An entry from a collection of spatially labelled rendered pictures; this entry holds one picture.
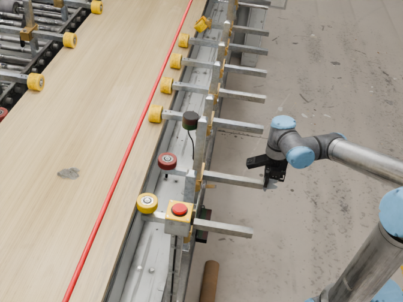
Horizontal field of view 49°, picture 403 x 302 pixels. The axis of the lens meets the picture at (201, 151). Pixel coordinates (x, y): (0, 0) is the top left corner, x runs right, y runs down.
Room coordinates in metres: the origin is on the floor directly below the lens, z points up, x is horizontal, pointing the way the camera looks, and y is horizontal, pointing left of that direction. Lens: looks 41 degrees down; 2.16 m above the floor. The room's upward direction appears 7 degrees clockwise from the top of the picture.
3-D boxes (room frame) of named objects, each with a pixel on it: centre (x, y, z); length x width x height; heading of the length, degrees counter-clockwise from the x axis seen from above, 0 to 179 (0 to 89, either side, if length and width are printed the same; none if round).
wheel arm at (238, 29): (2.62, -0.15, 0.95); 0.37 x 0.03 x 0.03; 86
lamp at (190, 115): (1.34, 0.05, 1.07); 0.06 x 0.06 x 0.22; 86
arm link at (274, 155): (1.36, -0.30, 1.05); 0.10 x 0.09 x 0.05; 176
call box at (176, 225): (0.83, 0.04, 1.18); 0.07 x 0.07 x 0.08; 86
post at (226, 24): (2.34, -0.06, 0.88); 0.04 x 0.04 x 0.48; 86
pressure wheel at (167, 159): (1.39, 0.14, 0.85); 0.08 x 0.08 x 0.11
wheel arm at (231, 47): (2.38, -0.06, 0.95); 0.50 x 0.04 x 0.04; 86
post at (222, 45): (2.09, -0.04, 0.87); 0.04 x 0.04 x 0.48; 86
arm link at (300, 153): (1.26, -0.35, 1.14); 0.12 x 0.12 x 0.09; 23
